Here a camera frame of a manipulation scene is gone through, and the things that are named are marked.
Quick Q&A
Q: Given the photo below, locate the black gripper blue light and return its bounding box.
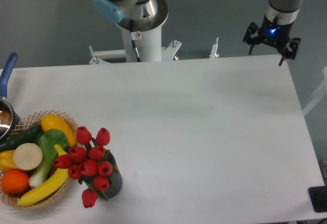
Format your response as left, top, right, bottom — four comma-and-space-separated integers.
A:
243, 13, 301, 66

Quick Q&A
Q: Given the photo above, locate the red tulip bouquet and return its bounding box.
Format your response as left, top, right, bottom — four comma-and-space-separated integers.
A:
54, 127, 110, 208

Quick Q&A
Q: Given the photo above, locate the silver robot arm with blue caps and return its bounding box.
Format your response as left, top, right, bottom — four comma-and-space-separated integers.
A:
243, 0, 303, 66

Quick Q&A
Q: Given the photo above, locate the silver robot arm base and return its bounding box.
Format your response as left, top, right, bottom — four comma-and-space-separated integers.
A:
92, 0, 169, 32

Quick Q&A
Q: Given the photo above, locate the dark grey ribbed vase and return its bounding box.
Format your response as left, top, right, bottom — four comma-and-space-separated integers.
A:
82, 152, 123, 201

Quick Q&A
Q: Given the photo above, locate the black device at table edge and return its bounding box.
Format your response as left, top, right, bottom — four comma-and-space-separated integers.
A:
308, 186, 327, 213

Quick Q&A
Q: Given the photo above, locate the yellow mango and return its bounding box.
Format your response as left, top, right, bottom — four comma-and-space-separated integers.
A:
41, 114, 77, 147

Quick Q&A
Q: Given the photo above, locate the green bok choy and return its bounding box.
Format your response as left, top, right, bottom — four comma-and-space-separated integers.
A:
29, 129, 68, 188

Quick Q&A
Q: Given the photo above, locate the yellow banana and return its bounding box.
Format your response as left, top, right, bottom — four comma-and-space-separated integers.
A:
17, 144, 68, 207

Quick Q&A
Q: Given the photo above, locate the green cucumber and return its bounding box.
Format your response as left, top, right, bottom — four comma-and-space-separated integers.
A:
1, 123, 43, 153

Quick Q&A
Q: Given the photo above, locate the woven wicker basket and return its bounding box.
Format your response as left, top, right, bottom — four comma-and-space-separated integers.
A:
1, 110, 78, 210

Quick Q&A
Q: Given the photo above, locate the beige round radish slice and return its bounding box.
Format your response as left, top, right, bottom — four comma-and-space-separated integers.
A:
13, 143, 43, 170

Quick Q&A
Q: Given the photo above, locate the yellow bell pepper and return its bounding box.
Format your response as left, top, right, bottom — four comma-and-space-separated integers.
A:
0, 150, 18, 172

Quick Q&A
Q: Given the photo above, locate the orange fruit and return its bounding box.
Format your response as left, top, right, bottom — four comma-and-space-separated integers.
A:
1, 169, 29, 193

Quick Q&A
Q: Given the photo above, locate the white frame at right edge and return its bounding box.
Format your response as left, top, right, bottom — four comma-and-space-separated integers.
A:
302, 66, 326, 116

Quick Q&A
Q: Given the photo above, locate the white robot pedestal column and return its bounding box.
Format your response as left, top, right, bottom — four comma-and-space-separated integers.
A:
116, 23, 163, 63

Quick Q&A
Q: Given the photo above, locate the blue handled saucepan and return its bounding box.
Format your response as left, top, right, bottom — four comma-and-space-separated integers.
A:
1, 53, 20, 143

